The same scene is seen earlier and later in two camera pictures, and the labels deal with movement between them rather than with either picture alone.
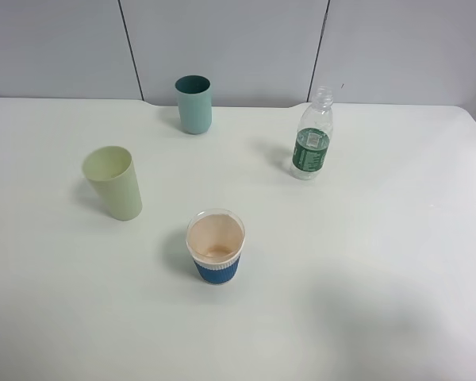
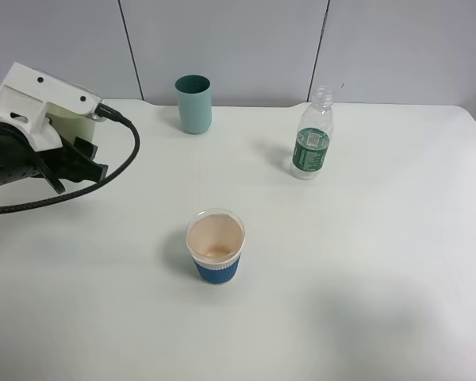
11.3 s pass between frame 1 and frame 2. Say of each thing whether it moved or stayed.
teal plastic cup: stayed
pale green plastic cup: moved
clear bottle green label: stayed
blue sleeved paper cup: stayed
